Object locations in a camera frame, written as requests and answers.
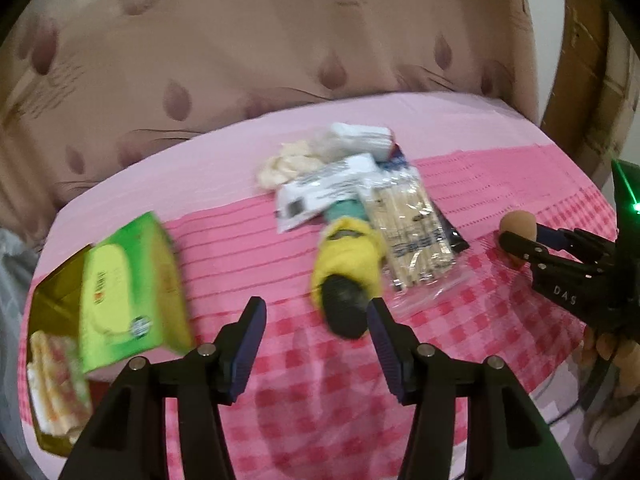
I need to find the beige makeup sponge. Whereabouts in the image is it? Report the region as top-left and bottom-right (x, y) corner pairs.
(498, 210), (537, 269)

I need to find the cotton swabs plastic bag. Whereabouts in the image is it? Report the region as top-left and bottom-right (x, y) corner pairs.
(357, 166), (472, 318)

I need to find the person's right hand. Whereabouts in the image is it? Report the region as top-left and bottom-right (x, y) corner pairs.
(579, 326), (640, 396)

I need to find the pink white wafer pack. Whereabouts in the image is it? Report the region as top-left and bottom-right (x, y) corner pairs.
(27, 330), (93, 444)

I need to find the green tissue box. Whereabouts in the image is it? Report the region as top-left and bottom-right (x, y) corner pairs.
(78, 211), (195, 382)

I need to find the gold tin box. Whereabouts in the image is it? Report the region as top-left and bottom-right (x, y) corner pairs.
(24, 247), (93, 457)

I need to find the brown wooden door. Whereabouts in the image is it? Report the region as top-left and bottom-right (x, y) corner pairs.
(541, 0), (639, 188)

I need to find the pink checkered tablecloth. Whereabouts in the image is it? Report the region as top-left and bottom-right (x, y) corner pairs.
(35, 92), (616, 479)

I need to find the grey green plastic cover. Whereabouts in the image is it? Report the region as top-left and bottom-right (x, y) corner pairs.
(0, 229), (38, 474)

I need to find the white glove red cuff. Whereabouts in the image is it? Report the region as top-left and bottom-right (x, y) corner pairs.
(309, 122), (395, 162)

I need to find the white printed sachet packet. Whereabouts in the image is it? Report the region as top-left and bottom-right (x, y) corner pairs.
(276, 153), (380, 233)

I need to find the cream scrunchie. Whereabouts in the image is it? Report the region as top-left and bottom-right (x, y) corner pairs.
(257, 140), (324, 191)

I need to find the beige leaf print curtain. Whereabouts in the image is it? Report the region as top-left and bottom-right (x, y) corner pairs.
(1, 0), (538, 243)

